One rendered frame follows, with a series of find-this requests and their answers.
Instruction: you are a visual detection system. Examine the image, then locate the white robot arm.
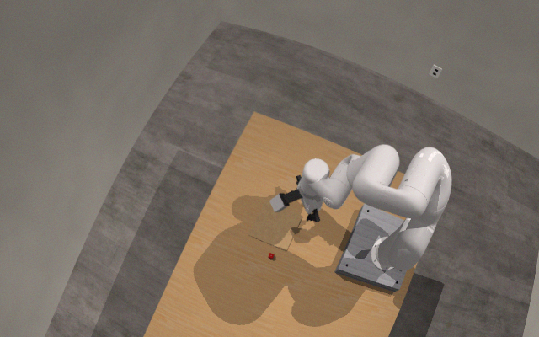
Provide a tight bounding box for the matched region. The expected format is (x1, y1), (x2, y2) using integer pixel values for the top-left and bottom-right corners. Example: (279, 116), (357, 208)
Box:
(269, 145), (451, 270)

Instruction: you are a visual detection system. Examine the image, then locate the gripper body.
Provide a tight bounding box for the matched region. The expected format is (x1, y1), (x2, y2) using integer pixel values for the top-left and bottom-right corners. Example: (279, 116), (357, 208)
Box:
(297, 181), (323, 214)

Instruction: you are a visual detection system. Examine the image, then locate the tan mat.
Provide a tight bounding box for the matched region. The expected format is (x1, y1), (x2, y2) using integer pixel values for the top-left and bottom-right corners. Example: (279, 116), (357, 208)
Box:
(249, 201), (302, 251)

